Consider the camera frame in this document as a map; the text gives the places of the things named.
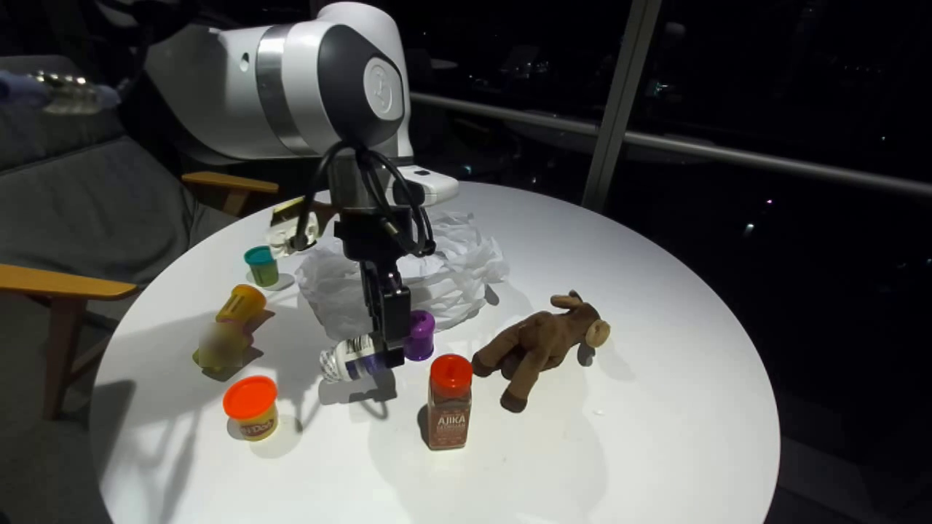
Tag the orange lid play-doh tub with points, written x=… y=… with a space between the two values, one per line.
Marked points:
x=252 y=407

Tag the magenta lid play-doh tub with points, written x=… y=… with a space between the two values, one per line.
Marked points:
x=221 y=355

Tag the white supplement bottle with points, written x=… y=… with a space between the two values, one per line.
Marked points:
x=346 y=360

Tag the purple lid play-doh tub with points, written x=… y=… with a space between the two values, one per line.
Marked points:
x=420 y=336

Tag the white plastic bag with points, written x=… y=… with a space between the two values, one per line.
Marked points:
x=450 y=285

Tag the brown plush moose toy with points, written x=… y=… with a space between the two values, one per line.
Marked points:
x=536 y=346

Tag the yellow lid play-doh tub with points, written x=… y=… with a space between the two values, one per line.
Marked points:
x=241 y=311

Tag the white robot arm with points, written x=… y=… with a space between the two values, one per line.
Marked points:
x=330 y=88

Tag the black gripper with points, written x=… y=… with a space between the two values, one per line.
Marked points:
x=377 y=244

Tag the teal lid play-doh tub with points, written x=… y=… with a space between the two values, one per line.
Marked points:
x=262 y=266

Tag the spice jar red lid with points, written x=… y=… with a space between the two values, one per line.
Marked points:
x=450 y=404

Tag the metal window railing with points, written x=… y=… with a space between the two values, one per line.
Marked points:
x=611 y=132

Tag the grey wooden armchair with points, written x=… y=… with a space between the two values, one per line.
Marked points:
x=86 y=210

